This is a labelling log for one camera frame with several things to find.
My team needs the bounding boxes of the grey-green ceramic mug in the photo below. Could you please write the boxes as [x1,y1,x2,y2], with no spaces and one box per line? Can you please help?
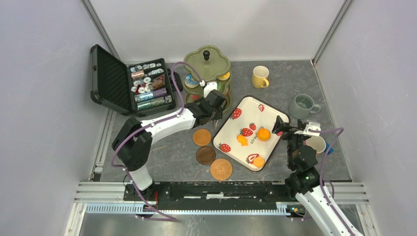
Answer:
[289,94,322,119]

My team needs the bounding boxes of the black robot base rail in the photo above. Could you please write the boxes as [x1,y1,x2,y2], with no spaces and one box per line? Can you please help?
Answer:
[123,181,296,210]

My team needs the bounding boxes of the purple cable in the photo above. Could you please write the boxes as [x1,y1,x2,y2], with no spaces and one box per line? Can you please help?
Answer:
[309,127,356,236]
[110,61,206,223]

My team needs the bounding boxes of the black poker chip case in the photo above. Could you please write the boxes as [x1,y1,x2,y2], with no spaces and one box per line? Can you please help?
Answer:
[90,45,183,117]

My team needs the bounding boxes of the metal serving tongs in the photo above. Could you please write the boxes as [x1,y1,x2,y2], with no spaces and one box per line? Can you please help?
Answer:
[212,119,219,130]

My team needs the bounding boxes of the woven rattan round coaster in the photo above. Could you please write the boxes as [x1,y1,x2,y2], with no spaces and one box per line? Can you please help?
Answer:
[210,158,233,181]

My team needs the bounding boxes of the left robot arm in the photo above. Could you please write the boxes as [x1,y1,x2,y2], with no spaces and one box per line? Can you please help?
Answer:
[112,90,228,201]

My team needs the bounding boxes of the blue small object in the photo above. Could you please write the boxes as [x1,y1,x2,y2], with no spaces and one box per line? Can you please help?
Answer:
[324,142,334,155]

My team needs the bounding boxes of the round orange biscuit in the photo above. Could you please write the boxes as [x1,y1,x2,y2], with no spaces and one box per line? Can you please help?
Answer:
[253,157,265,168]

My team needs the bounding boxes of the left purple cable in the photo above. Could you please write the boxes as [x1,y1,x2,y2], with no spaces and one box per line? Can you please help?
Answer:
[110,61,206,223]

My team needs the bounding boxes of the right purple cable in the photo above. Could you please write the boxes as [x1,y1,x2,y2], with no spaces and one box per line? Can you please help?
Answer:
[309,127,356,236]

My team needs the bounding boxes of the dark brown round coaster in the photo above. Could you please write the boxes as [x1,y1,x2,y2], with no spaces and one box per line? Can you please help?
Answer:
[196,146,216,165]

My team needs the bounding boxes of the strawberry print serving tray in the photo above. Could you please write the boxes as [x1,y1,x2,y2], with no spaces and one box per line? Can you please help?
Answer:
[212,95,291,172]

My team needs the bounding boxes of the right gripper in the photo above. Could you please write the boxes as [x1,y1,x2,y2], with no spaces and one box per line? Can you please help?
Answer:
[270,115,308,168]

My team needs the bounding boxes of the yellow glazed donut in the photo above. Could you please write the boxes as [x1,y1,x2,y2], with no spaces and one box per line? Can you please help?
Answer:
[217,72,231,81]

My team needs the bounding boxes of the green three-tier dessert stand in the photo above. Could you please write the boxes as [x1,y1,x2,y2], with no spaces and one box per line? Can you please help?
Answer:
[182,45,233,111]

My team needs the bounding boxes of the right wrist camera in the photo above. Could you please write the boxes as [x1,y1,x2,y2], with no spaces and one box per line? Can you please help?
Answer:
[294,121,321,136]

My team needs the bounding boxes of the blue glazed donut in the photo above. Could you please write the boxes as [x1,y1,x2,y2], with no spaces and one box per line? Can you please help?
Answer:
[184,74,200,89]

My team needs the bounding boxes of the orange macaron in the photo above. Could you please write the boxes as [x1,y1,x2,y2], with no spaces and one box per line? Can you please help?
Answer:
[257,128,271,141]

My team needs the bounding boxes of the small orange pastry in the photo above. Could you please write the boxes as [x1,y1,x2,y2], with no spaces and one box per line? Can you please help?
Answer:
[237,135,248,147]

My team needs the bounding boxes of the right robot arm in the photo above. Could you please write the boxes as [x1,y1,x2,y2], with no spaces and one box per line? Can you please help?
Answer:
[272,116,361,236]

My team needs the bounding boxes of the light brown round coaster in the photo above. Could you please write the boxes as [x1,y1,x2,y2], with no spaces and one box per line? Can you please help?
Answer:
[192,129,211,146]

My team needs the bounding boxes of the yellow ceramic mug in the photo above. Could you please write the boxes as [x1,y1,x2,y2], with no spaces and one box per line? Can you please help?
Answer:
[252,65,269,89]

